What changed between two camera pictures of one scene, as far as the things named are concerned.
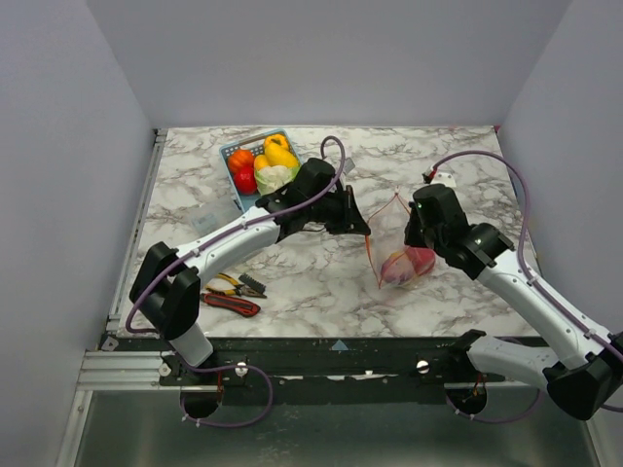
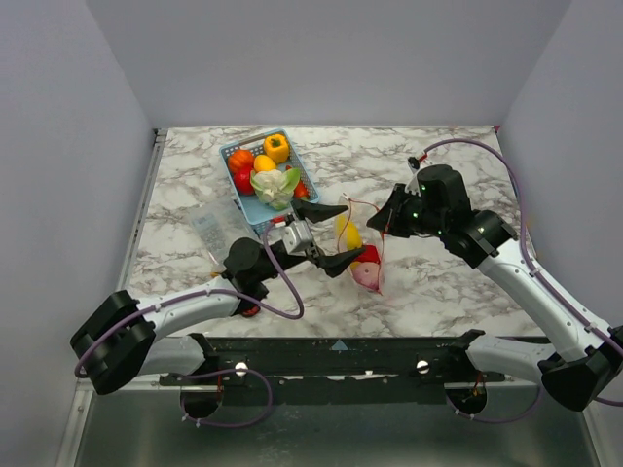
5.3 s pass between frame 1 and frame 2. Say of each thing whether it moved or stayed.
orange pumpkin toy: stayed
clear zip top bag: moved
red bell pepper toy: moved
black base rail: stayed
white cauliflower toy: stayed
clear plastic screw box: stayed
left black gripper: moved
